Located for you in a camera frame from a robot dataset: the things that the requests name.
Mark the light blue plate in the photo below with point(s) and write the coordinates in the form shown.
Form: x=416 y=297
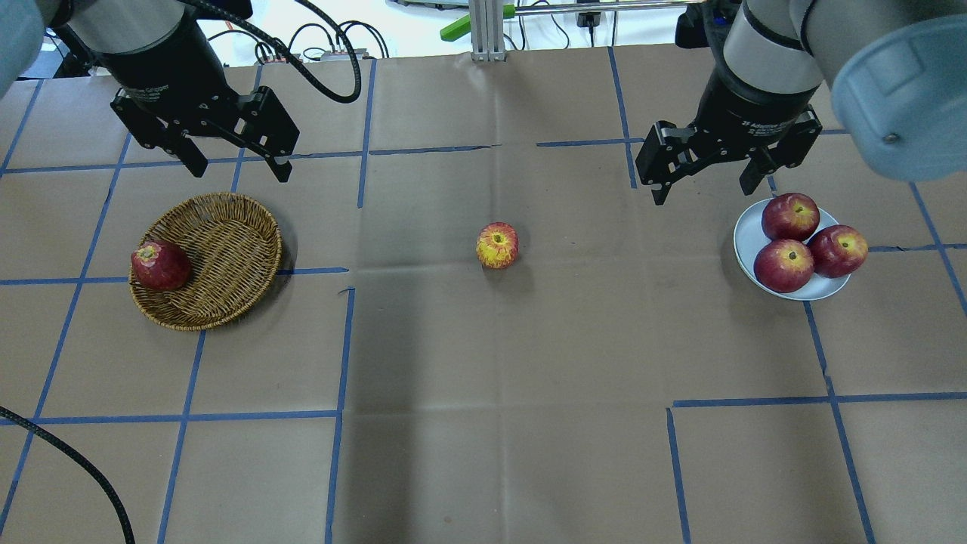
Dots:
x=749 y=239

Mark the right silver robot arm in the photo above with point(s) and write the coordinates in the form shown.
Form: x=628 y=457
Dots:
x=895 y=70

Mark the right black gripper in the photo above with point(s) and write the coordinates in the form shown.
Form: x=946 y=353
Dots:
x=744 y=107

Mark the dark red apple in basket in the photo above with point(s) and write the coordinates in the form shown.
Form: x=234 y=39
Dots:
x=161 y=265

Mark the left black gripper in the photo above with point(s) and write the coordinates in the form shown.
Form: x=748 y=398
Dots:
x=165 y=74

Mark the aluminium frame post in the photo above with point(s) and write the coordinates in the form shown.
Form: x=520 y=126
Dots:
x=486 y=24

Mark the red apple on plate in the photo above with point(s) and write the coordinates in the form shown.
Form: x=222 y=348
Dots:
x=837 y=251
x=784 y=266
x=790 y=216

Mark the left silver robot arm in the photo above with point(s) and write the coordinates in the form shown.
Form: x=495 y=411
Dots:
x=99 y=27

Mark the woven wicker basket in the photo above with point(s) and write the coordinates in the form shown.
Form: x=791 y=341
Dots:
x=235 y=248

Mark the yellow-red apple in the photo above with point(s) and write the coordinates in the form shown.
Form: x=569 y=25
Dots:
x=497 y=246

